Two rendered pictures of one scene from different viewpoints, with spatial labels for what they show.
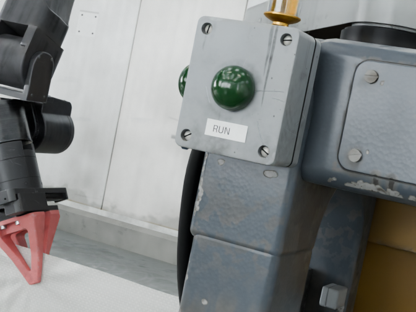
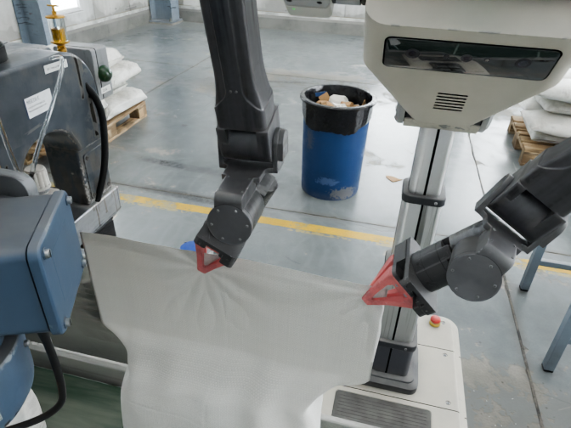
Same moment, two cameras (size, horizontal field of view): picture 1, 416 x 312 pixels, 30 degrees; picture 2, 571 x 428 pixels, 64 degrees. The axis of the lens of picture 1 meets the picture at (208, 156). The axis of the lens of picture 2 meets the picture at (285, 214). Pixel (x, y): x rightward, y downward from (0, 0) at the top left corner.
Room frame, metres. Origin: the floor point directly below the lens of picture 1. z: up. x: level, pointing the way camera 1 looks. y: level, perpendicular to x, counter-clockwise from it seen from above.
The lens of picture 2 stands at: (1.43, 0.15, 1.51)
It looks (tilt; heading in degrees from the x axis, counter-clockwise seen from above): 32 degrees down; 166
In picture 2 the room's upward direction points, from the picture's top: 2 degrees clockwise
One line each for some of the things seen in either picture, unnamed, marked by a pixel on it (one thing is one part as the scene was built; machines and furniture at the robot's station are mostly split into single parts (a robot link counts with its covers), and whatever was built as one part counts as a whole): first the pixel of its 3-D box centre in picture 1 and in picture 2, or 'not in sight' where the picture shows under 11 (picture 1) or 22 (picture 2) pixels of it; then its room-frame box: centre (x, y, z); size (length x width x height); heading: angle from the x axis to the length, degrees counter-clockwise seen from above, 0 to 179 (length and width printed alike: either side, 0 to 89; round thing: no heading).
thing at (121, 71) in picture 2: not in sight; (101, 74); (-2.68, -0.49, 0.44); 0.68 x 0.44 x 0.15; 154
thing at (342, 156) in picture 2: not in sight; (333, 143); (-1.26, 1.11, 0.32); 0.51 x 0.48 x 0.65; 154
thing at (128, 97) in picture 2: not in sight; (108, 102); (-2.68, -0.48, 0.20); 0.67 x 0.43 x 0.15; 154
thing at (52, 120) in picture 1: (28, 101); (245, 181); (0.91, 0.22, 1.24); 0.11 x 0.09 x 0.12; 155
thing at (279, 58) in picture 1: (248, 92); (84, 71); (0.53, -0.02, 1.29); 0.08 x 0.05 x 0.09; 64
